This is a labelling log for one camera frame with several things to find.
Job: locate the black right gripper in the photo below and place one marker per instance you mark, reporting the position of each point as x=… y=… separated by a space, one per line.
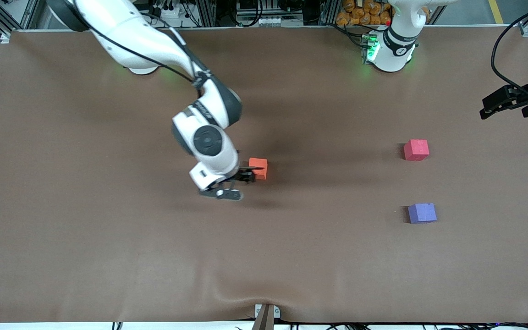
x=242 y=175

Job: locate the orange foam block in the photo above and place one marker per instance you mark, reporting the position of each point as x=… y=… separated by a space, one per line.
x=259 y=161

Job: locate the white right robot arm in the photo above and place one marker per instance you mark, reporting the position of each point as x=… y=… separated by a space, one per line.
x=131 y=32

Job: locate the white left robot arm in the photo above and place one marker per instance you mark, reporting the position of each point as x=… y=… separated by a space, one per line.
x=394 y=50

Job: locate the brown table mat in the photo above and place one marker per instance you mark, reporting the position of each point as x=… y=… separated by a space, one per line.
x=264 y=252

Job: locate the red foam block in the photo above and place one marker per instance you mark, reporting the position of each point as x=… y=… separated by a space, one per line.
x=416 y=150

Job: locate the purple foam block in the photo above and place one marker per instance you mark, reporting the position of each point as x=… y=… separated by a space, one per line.
x=422 y=213

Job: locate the white terminal block row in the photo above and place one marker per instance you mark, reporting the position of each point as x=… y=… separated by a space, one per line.
x=268 y=21

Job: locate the black electronics box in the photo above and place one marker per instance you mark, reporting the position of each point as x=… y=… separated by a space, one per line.
x=248 y=5

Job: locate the white power strip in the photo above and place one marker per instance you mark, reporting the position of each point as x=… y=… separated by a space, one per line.
x=170 y=13

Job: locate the bag of orange items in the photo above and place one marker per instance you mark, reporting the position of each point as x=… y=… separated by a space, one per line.
x=360 y=13

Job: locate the metal clamp bracket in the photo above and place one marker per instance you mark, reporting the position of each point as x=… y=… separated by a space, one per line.
x=276 y=311

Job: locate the aluminium frame post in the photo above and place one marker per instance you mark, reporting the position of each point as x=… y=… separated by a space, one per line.
x=328 y=11
x=206 y=13

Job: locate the metal corner bracket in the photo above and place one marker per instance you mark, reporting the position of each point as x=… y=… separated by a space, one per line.
x=5 y=37

